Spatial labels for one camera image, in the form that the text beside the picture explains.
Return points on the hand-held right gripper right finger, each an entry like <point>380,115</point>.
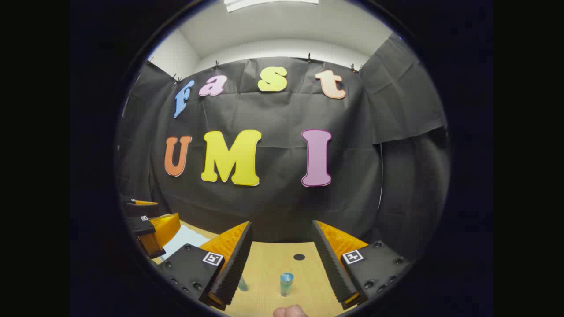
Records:
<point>331,264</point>

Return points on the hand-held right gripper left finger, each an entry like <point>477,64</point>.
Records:
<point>235,264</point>

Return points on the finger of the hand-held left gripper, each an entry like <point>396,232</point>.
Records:
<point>152,246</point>
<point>141,210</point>

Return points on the white and blue tube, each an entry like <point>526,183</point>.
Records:
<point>243,284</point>

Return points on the light blue suitcase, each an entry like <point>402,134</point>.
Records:
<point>185,240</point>

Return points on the blue capped clear bottle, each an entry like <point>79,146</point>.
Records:
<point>286,284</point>

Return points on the black round table grommet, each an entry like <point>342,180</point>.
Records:
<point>299,256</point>

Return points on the ceiling light panel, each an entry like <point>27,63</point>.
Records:
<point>269,3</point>

